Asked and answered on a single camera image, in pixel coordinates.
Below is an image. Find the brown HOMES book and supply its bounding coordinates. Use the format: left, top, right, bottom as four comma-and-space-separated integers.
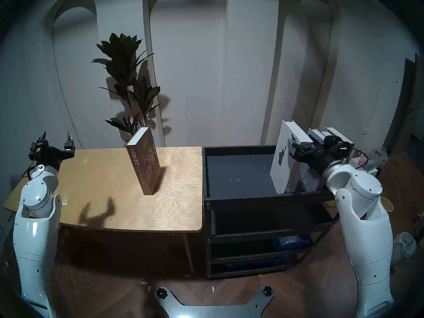
126, 127, 163, 196

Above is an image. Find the white Statue of Liberty book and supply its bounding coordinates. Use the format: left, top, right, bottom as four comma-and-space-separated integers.
270, 120, 314, 194

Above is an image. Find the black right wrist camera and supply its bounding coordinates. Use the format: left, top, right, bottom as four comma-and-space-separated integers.
323, 135, 352, 153

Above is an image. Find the black camera cable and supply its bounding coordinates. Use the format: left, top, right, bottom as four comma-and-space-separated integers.
21, 159, 37, 181
347, 148, 370, 171

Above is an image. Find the light wooden table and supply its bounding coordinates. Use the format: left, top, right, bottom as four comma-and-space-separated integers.
3, 146, 203, 274

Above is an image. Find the grey iaura book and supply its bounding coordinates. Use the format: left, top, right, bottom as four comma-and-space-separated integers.
325, 127, 355, 146

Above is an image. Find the black right camera cable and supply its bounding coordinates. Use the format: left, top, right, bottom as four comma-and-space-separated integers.
347, 148, 370, 171

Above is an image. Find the clear plastic storage box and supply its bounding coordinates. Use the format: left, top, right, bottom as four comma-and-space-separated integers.
359, 148, 389, 171

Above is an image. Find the grey Discontent book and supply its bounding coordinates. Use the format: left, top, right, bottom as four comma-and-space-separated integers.
297, 128, 327, 192

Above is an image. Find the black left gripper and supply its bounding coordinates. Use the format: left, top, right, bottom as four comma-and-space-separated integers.
30, 131, 76, 172

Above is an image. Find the dark door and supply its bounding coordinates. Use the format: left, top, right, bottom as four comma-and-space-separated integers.
384, 54, 424, 155

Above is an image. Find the dark green leafy plant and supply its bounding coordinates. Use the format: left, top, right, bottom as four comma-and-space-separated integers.
92, 32, 162, 137

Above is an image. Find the black left camera cable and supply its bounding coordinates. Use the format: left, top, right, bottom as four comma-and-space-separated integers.
21, 159, 37, 181

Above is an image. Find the black three-tier shelf cart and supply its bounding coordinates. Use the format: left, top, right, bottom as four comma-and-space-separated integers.
202, 145, 342, 280

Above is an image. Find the grey metal robot base plate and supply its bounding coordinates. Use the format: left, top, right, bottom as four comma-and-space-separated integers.
155, 286, 275, 318

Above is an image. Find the white bin with bag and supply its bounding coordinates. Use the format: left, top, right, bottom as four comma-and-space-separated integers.
391, 232, 417, 267

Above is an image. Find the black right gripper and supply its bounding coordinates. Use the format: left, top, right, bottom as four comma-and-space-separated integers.
288, 138, 336, 171

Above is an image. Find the flat blue bin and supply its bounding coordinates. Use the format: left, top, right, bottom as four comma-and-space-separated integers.
221, 257, 289, 272

